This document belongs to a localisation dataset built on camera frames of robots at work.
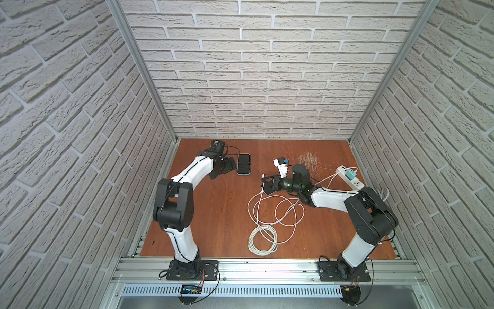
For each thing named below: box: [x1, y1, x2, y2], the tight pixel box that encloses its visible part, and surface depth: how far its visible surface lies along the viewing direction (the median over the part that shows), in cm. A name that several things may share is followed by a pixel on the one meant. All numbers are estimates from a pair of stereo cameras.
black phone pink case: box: [236, 153, 251, 176], surface depth 108 cm
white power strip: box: [335, 164, 365, 190], surface depth 99 cm
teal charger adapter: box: [344, 169, 357, 181], surface depth 97 cm
